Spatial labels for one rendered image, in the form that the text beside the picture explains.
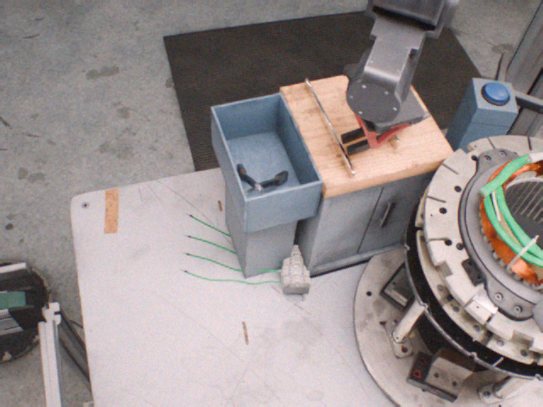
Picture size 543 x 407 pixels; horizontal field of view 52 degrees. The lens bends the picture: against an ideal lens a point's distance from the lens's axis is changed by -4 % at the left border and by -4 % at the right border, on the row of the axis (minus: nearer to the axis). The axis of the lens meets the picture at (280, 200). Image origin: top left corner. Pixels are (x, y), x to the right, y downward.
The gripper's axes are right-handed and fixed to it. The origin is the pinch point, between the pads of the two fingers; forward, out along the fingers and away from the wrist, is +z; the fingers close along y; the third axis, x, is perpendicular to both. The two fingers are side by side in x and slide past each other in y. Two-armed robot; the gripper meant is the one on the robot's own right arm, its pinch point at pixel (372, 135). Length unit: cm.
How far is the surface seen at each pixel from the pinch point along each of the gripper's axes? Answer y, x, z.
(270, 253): 1.5, -14.5, 23.9
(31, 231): -69, -73, 108
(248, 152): -9.8, -14.3, 10.7
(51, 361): 3, -55, 37
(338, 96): -10.3, 0.1, 3.5
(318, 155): -0.9, -7.1, 2.8
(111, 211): -19, -38, 30
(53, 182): -87, -63, 109
